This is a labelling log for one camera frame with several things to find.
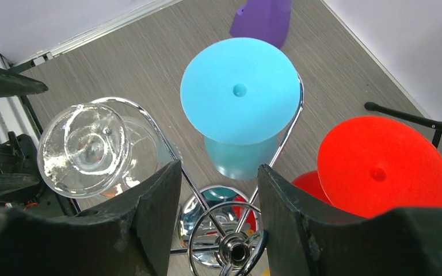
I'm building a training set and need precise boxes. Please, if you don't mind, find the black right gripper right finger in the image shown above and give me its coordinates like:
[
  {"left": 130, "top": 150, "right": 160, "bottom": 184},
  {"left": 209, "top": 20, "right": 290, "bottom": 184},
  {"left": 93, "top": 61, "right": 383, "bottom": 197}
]
[{"left": 258, "top": 165, "right": 442, "bottom": 275}]

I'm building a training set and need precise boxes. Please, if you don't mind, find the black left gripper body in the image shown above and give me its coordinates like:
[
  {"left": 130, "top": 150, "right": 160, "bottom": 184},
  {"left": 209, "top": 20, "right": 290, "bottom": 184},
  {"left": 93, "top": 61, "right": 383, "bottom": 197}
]
[{"left": 0, "top": 132, "right": 78, "bottom": 217}]

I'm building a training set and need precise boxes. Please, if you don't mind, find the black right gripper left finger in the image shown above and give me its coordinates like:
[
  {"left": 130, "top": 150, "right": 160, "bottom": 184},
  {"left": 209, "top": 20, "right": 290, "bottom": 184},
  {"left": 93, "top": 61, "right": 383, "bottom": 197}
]
[{"left": 0, "top": 160, "right": 182, "bottom": 275}]

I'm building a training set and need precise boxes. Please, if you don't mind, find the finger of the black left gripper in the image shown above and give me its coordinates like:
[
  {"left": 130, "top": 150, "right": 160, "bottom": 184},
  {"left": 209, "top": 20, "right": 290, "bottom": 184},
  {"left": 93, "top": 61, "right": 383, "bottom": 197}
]
[{"left": 0, "top": 68, "right": 48, "bottom": 98}]

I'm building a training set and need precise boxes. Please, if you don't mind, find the clear wine glass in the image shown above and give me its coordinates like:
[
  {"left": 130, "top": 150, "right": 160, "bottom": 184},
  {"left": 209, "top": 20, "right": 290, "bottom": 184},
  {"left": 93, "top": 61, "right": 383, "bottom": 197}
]
[{"left": 37, "top": 103, "right": 173, "bottom": 198}]

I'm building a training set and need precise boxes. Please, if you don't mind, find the red plastic wine glass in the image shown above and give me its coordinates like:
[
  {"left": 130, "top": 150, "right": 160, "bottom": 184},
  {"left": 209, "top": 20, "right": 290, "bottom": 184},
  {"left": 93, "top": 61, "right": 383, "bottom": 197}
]
[{"left": 293, "top": 116, "right": 442, "bottom": 218}]

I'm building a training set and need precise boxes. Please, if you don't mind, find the blue plastic wine glass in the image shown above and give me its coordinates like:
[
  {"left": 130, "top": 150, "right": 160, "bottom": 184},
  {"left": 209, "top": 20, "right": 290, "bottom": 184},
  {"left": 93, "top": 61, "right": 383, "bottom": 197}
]
[{"left": 180, "top": 37, "right": 302, "bottom": 180}]

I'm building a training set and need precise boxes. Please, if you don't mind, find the black music stand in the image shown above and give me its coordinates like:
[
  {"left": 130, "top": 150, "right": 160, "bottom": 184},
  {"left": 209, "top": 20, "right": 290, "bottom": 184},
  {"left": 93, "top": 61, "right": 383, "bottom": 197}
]
[{"left": 364, "top": 101, "right": 442, "bottom": 202}]

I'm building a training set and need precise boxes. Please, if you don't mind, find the purple plastic stand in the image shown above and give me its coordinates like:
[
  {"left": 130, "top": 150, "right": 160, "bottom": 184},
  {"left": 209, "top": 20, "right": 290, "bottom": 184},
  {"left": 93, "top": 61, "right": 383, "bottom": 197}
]
[{"left": 230, "top": 0, "right": 292, "bottom": 49}]

